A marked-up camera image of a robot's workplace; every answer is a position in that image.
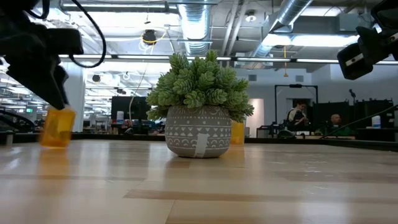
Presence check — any silver slanted ceiling duct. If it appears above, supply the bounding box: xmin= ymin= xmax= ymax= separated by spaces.
xmin=248 ymin=0 xmax=313 ymax=58

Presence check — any yellow hanging ceiling cord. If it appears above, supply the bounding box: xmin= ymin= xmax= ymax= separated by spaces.
xmin=282 ymin=45 xmax=289 ymax=78

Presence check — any white square pillar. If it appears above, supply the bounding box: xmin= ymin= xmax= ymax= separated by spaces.
xmin=62 ymin=62 xmax=86 ymax=133

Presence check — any long ceiling light strip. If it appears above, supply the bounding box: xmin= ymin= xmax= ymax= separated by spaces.
xmin=58 ymin=54 xmax=398 ymax=65

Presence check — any black background robot rig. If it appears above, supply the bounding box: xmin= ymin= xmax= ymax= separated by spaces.
xmin=254 ymin=119 xmax=295 ymax=139

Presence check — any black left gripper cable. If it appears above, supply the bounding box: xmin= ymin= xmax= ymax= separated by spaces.
xmin=24 ymin=0 xmax=107 ymax=68

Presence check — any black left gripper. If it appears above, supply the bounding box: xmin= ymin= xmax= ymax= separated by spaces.
xmin=0 ymin=9 xmax=84 ymax=110

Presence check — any yellow hanging cable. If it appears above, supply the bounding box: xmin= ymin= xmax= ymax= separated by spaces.
xmin=129 ymin=29 xmax=169 ymax=125

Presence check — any black overhead camera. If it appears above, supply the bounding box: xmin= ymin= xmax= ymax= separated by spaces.
xmin=142 ymin=29 xmax=158 ymax=45

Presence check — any black monitor screen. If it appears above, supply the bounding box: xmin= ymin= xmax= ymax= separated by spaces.
xmin=111 ymin=95 xmax=152 ymax=127

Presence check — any black table border rail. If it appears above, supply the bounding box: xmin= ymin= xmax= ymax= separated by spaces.
xmin=0 ymin=131 xmax=398 ymax=152

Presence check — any green artificial succulent plant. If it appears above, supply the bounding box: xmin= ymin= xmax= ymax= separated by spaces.
xmin=145 ymin=49 xmax=255 ymax=124

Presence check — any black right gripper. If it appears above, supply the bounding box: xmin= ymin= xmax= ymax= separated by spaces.
xmin=337 ymin=26 xmax=398 ymax=80

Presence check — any white label sticker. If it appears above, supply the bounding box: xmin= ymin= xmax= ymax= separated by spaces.
xmin=193 ymin=133 xmax=210 ymax=158

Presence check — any black metal frame stand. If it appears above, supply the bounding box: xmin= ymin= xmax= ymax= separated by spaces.
xmin=274 ymin=83 xmax=319 ymax=133

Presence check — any person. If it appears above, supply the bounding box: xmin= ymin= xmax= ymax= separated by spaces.
xmin=285 ymin=99 xmax=309 ymax=132
xmin=315 ymin=113 xmax=355 ymax=137

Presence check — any silver ribbed ceiling duct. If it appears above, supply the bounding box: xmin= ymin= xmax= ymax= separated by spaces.
xmin=177 ymin=0 xmax=215 ymax=57

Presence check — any black curved bar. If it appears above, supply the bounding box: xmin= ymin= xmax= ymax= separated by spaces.
xmin=0 ymin=110 xmax=37 ymax=133

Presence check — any black partition wall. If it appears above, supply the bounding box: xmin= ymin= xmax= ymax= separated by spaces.
xmin=312 ymin=98 xmax=396 ymax=138

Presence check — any grey patterned ceramic pot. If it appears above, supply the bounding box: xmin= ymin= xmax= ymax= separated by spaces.
xmin=164 ymin=105 xmax=233 ymax=159

